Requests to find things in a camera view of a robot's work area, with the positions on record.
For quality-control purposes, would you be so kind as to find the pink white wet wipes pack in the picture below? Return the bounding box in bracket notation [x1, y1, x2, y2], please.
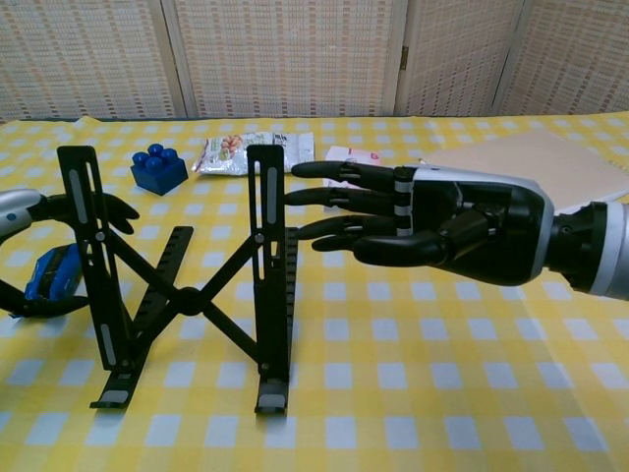
[321, 145, 385, 191]

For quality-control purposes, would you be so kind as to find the tan cover paper pad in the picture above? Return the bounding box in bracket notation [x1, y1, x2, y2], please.
[418, 128, 629, 215]

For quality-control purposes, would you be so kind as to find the woven beige folding screen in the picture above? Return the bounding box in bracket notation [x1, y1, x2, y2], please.
[0, 0, 629, 124]

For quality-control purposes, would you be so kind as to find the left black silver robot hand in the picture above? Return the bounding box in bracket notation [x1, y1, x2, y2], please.
[0, 188, 142, 319]

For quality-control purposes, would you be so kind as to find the yellow white checked tablecloth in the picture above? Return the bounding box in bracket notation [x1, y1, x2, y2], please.
[0, 111, 629, 472]

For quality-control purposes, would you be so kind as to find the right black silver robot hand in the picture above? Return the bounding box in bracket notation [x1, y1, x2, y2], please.
[283, 159, 556, 287]

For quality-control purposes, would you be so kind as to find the white snack bag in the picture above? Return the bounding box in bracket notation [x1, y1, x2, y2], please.
[191, 131, 317, 177]

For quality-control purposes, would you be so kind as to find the blue cookie packet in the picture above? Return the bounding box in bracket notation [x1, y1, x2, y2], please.
[9, 244, 85, 321]

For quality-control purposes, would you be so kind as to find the blue toy building block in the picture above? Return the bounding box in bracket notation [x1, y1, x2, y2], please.
[130, 143, 190, 197]

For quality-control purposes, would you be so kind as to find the black folding laptop stand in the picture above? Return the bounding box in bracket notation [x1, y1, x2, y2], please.
[56, 144, 300, 415]

